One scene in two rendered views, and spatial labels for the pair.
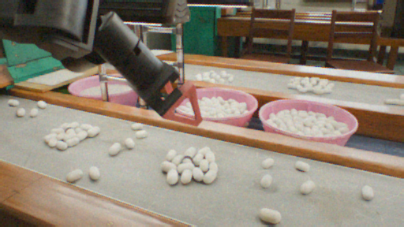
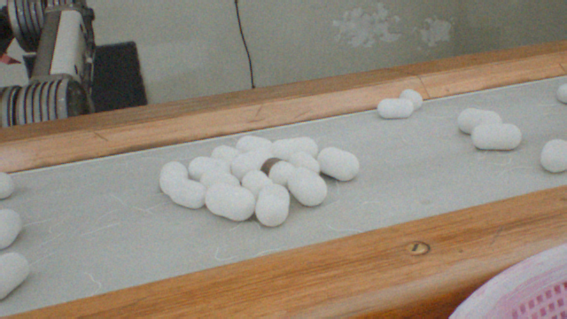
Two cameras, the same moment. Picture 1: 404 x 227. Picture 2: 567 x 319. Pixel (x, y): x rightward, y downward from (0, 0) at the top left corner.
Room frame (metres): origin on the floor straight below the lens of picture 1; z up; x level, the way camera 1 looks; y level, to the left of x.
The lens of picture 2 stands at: (0.85, -0.17, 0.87)
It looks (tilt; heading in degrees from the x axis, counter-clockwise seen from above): 18 degrees down; 141
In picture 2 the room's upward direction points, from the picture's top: 7 degrees counter-clockwise
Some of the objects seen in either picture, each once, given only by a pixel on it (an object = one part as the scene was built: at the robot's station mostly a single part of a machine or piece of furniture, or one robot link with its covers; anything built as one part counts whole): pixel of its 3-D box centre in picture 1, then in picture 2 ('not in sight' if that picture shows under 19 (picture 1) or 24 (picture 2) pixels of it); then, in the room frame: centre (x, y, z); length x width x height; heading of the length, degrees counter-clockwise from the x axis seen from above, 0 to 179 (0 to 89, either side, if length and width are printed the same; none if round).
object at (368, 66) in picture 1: (356, 66); not in sight; (2.59, -1.33, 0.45); 0.44 x 0.43 x 0.91; 89
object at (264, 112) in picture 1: (304, 130); not in sight; (0.79, -0.29, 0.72); 0.27 x 0.27 x 0.10
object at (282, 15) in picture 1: (263, 59); not in sight; (2.82, -0.56, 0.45); 0.44 x 0.43 x 0.91; 64
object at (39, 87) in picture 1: (64, 76); not in sight; (1.18, 0.56, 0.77); 0.33 x 0.15 x 0.01; 155
